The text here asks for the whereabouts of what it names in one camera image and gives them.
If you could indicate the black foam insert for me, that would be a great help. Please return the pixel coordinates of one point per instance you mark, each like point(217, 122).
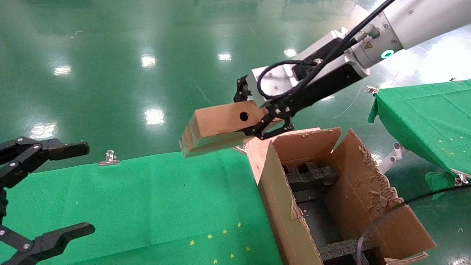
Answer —
point(312, 176)
point(338, 250)

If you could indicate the white table leg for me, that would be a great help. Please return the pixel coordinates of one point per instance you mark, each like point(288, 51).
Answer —
point(393, 154)

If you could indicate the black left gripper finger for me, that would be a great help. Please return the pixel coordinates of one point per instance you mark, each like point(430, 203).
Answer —
point(66, 149)
point(55, 238)

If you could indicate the small brown cardboard box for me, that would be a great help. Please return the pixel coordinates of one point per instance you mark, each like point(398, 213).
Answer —
point(217, 123)

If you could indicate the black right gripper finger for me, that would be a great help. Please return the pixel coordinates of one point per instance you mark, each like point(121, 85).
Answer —
point(242, 92)
point(263, 129)

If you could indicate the metal wrist camera box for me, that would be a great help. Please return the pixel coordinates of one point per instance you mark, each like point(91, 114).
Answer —
point(276, 82)

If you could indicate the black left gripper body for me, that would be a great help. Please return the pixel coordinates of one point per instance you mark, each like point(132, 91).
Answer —
point(2, 202)

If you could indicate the large open cardboard carton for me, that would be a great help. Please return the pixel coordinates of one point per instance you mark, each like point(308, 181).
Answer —
point(283, 206)

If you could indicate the green cloth on side table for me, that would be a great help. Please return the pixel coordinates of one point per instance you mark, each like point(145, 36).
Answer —
point(423, 117)

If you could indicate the large green table cloth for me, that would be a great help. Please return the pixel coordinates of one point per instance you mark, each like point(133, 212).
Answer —
point(147, 198)

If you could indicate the silver binder clip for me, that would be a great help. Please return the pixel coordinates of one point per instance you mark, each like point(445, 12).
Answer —
point(241, 149)
point(109, 161)
point(372, 89)
point(460, 179)

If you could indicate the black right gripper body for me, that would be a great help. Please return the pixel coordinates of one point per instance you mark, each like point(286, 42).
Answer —
point(323, 88)

